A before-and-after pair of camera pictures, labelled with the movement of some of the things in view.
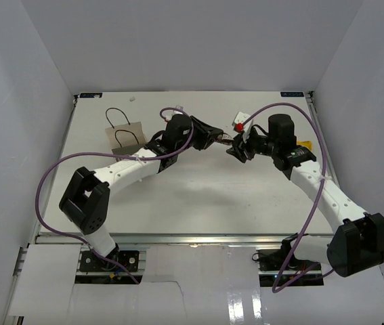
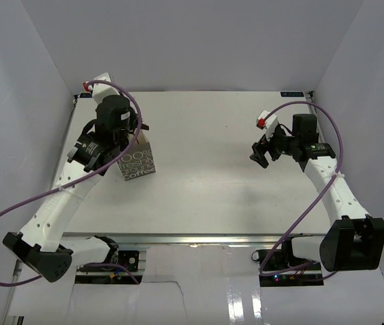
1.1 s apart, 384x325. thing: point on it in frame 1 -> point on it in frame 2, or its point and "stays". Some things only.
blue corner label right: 292,94 stays
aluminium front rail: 156,240 stays
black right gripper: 239,144 -> 260,148
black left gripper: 207,137 -> 134,118
